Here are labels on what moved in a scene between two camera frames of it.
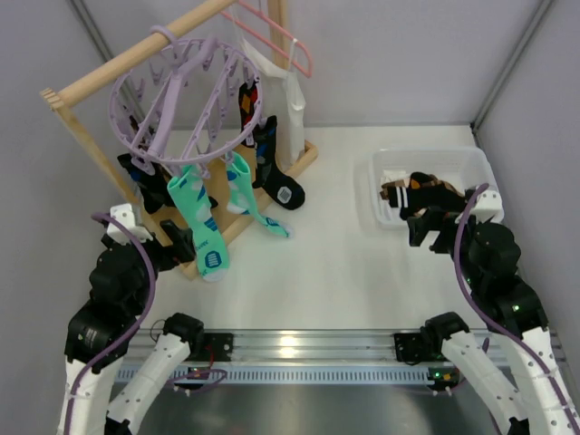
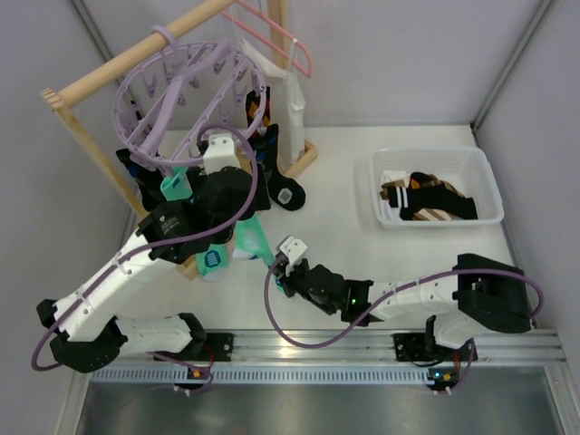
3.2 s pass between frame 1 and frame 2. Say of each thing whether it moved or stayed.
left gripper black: moved
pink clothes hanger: stayed
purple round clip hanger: stayed
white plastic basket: stayed
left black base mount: stayed
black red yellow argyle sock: moved
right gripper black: moved
